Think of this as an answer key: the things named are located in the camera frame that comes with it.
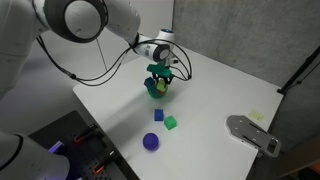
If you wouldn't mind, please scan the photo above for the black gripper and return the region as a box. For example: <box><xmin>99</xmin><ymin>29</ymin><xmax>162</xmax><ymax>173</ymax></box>
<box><xmin>152</xmin><ymin>73</ymin><xmax>174</xmax><ymax>89</ymax></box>

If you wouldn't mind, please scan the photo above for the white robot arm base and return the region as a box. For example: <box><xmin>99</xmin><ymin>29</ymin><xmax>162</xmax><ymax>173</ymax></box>
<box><xmin>0</xmin><ymin>132</ymin><xmax>71</xmax><ymax>180</ymax></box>

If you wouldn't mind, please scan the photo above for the dark blue block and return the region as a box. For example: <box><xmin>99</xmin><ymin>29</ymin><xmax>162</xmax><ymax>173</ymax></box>
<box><xmin>143</xmin><ymin>77</ymin><xmax>156</xmax><ymax>90</ymax></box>

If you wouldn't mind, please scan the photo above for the green bowl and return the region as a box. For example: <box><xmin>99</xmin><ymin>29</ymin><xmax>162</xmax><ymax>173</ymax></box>
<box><xmin>146</xmin><ymin>84</ymin><xmax>169</xmax><ymax>100</ymax></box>

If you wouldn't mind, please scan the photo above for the green block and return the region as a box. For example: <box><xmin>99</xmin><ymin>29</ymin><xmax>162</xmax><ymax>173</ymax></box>
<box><xmin>163</xmin><ymin>115</ymin><xmax>178</xmax><ymax>131</ymax></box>

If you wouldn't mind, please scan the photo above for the purple round block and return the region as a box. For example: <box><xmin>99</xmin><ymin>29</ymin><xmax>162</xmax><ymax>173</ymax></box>
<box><xmin>142</xmin><ymin>132</ymin><xmax>160</xmax><ymax>151</ymax></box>

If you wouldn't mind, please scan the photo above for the blue cube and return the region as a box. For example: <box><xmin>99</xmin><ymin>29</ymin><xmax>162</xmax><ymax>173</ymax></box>
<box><xmin>153</xmin><ymin>108</ymin><xmax>165</xmax><ymax>122</ymax></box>

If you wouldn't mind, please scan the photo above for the yellow sticky note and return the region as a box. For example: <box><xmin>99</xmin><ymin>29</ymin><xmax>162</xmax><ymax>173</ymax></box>
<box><xmin>249</xmin><ymin>110</ymin><xmax>265</xmax><ymax>122</ymax></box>

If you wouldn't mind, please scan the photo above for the grey metal mounting plate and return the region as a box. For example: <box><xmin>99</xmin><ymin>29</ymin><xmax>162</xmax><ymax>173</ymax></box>
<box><xmin>225</xmin><ymin>114</ymin><xmax>282</xmax><ymax>158</ymax></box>

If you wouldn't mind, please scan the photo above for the black perforated breadboard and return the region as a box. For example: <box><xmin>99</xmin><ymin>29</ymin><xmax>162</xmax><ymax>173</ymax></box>
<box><xmin>28</xmin><ymin>109</ymin><xmax>141</xmax><ymax>180</ymax></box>

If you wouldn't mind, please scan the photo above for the purple lit strip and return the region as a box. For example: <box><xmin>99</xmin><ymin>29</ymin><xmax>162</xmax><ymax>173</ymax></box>
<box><xmin>48</xmin><ymin>140</ymin><xmax>65</xmax><ymax>154</ymax></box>

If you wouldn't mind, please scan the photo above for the black tripod stand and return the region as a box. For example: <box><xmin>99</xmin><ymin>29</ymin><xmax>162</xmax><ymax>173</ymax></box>
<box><xmin>276</xmin><ymin>44</ymin><xmax>320</xmax><ymax>96</ymax></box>

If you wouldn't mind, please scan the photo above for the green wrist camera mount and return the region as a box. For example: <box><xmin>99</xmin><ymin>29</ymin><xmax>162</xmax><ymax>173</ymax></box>
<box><xmin>146</xmin><ymin>63</ymin><xmax>173</xmax><ymax>78</ymax></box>

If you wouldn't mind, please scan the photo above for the black hanging arm cable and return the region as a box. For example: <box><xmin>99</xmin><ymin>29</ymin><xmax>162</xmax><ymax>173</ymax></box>
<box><xmin>34</xmin><ymin>34</ymin><xmax>135</xmax><ymax>87</ymax></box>

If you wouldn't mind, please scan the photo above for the black clamp orange handle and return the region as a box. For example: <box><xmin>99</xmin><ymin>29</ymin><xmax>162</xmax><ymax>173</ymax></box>
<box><xmin>73</xmin><ymin>123</ymin><xmax>100</xmax><ymax>144</ymax></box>
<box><xmin>92</xmin><ymin>150</ymin><xmax>118</xmax><ymax>176</ymax></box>

